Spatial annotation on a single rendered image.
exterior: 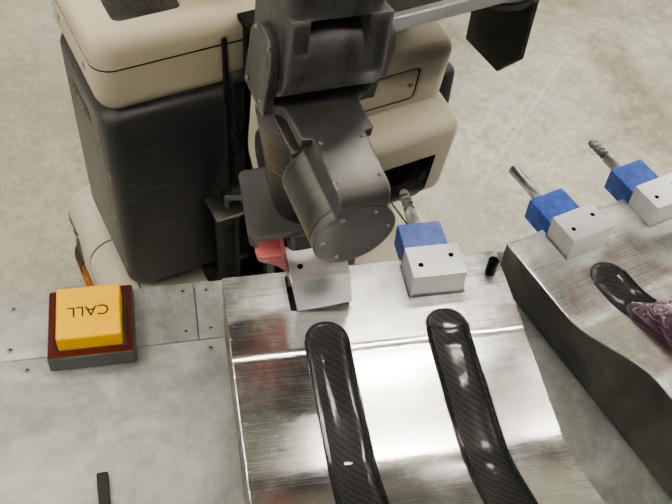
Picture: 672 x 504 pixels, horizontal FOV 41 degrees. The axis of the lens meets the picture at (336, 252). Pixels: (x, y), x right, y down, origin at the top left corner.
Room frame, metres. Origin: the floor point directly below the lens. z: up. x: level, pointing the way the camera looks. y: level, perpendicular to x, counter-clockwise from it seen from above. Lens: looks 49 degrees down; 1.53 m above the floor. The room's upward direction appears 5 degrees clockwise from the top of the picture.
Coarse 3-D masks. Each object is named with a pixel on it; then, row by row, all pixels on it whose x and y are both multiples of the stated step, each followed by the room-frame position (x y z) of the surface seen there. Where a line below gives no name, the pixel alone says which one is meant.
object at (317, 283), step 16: (288, 256) 0.49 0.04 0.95; (304, 256) 0.49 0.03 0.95; (304, 272) 0.47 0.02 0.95; (320, 272) 0.47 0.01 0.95; (336, 272) 0.47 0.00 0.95; (304, 288) 0.47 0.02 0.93; (320, 288) 0.47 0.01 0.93; (336, 288) 0.47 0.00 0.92; (304, 304) 0.47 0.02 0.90; (320, 304) 0.48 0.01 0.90
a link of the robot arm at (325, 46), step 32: (256, 0) 0.47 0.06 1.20; (288, 0) 0.43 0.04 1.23; (320, 0) 0.43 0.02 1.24; (352, 0) 0.44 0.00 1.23; (384, 0) 0.46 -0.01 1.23; (288, 32) 0.43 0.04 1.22; (320, 32) 0.44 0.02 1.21; (352, 32) 0.45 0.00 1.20; (384, 32) 0.45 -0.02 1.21; (288, 64) 0.42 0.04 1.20; (320, 64) 0.43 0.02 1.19; (352, 64) 0.44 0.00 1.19; (384, 64) 0.45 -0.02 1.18
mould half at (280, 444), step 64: (256, 320) 0.46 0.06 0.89; (320, 320) 0.46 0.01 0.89; (384, 320) 0.47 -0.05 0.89; (512, 320) 0.48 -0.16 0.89; (256, 384) 0.40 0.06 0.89; (384, 384) 0.41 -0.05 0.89; (512, 384) 0.42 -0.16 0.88; (256, 448) 0.34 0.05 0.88; (320, 448) 0.34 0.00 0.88; (384, 448) 0.35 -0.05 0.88; (448, 448) 0.35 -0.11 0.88; (512, 448) 0.36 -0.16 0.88
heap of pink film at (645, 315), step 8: (632, 304) 0.54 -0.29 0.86; (640, 304) 0.54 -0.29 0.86; (648, 304) 0.54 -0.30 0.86; (656, 304) 0.52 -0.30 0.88; (664, 304) 0.52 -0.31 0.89; (632, 312) 0.53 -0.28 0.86; (640, 312) 0.52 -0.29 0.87; (648, 312) 0.52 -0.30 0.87; (656, 312) 0.51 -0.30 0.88; (664, 312) 0.51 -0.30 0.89; (632, 320) 0.52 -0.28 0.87; (640, 320) 0.51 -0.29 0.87; (648, 320) 0.51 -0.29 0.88; (656, 320) 0.50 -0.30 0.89; (664, 320) 0.50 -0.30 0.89; (648, 328) 0.50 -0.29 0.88; (656, 328) 0.49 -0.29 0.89; (664, 328) 0.49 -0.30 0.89; (664, 336) 0.49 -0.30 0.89
